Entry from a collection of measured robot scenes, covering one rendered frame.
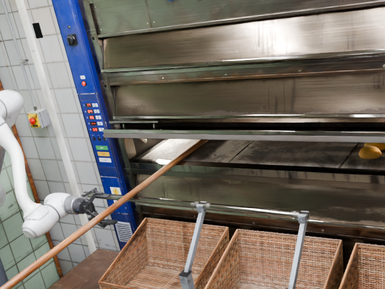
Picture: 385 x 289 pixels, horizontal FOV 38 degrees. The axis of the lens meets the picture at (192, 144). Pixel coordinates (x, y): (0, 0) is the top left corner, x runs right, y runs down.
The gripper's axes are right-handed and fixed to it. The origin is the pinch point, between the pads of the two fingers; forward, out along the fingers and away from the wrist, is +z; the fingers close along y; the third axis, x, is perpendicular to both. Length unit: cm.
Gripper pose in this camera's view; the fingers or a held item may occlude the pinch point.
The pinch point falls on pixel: (110, 209)
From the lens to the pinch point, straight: 260.1
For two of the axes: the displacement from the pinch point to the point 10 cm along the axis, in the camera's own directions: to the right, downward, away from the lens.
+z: 8.3, 0.2, -5.6
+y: 2.0, 9.2, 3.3
